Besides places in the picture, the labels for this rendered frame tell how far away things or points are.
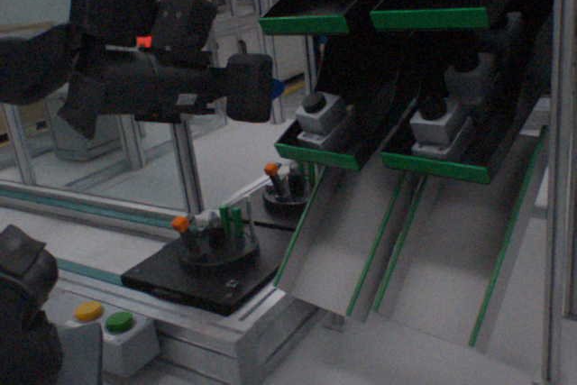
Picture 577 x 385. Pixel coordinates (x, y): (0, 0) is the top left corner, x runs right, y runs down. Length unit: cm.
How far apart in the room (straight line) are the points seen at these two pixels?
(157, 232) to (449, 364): 65
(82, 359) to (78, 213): 79
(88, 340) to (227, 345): 21
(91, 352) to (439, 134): 44
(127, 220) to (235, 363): 57
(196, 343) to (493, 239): 43
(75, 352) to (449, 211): 48
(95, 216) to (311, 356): 66
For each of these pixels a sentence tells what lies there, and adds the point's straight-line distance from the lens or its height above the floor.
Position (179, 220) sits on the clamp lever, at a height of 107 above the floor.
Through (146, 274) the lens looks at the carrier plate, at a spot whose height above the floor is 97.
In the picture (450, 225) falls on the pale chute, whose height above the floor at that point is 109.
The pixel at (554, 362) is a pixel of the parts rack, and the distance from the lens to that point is 89.
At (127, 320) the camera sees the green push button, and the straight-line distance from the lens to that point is 91.
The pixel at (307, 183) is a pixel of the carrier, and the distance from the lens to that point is 124.
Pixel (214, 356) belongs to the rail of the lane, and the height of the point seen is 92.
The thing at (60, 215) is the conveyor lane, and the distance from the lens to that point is 153.
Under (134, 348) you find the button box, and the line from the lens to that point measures 91.
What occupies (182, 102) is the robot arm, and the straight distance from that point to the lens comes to 56.
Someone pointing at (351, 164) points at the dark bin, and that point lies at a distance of 70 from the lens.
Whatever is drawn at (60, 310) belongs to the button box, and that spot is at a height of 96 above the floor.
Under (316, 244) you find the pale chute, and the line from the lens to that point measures 86.
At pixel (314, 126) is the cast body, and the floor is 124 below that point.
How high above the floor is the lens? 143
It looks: 19 degrees down
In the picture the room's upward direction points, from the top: 7 degrees counter-clockwise
